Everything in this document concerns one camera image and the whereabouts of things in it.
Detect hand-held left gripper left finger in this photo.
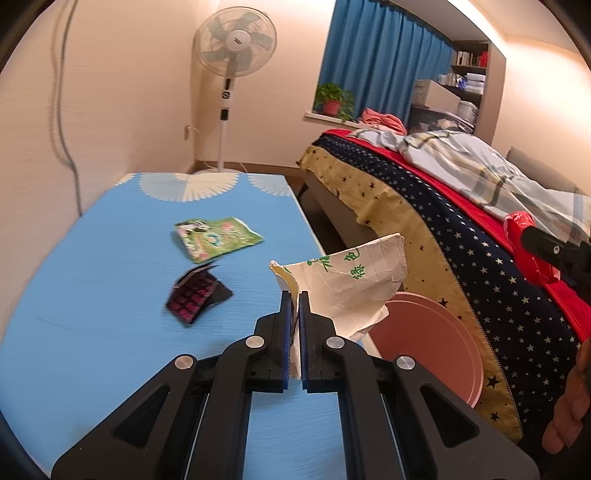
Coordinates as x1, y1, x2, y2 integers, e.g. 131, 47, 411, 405
51, 291, 294, 480

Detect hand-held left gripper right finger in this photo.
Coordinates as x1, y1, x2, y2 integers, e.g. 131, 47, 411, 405
299, 291, 541, 480

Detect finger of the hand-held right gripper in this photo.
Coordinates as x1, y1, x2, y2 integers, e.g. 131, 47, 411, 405
520, 224, 591, 289

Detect red plastic bag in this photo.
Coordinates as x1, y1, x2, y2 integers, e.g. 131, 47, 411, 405
503, 209, 562, 288

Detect white green-print tissue packet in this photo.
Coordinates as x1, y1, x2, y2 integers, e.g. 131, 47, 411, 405
270, 234, 406, 382

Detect pink plastic bin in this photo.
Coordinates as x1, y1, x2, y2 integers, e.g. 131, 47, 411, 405
369, 291, 485, 409

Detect person's right hand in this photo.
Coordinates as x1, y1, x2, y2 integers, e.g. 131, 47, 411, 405
541, 338, 591, 456

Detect red blanket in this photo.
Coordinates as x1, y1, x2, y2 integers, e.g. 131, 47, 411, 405
320, 128, 591, 343

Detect grey headboard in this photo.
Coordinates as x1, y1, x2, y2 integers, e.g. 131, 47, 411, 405
505, 146, 588, 195

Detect black and red packet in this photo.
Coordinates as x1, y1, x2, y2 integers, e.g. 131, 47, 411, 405
165, 263, 234, 326

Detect plaid light blue quilt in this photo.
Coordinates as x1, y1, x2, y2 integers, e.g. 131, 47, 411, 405
346, 128, 591, 246

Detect bed with star blanket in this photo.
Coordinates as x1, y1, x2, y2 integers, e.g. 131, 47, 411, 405
297, 134, 585, 440

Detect green snack packet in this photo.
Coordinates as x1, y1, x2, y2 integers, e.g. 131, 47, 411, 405
174, 216, 264, 265

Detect white lidded container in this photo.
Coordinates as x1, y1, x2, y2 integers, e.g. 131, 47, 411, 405
457, 99, 479, 125

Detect wooden bookshelf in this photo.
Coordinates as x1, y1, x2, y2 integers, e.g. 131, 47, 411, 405
450, 40, 507, 140

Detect cardboard box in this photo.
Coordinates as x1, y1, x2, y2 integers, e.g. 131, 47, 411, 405
410, 79, 463, 112

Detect blue cloth covered table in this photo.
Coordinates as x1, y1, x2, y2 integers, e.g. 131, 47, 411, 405
0, 171, 385, 480

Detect row of books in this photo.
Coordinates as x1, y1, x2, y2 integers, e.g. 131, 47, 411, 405
454, 49, 489, 69

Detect pink folded clothes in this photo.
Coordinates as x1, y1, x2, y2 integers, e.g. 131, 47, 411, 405
359, 108, 408, 136

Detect white window sill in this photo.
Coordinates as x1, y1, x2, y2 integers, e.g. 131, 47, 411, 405
303, 109, 366, 128

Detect potted green plant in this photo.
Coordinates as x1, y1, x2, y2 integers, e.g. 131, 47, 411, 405
313, 82, 356, 122

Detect blue curtain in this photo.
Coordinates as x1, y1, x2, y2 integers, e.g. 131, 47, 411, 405
318, 0, 456, 126

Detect white standing fan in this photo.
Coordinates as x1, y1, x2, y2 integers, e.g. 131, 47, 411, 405
192, 5, 278, 175

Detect grey bed frame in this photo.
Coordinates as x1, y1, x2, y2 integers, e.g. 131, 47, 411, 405
304, 174, 371, 246

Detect white fan cable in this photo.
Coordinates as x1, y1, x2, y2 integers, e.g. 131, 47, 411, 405
189, 126, 251, 175

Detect grey wall cable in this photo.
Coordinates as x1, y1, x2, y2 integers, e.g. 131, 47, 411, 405
50, 0, 85, 219

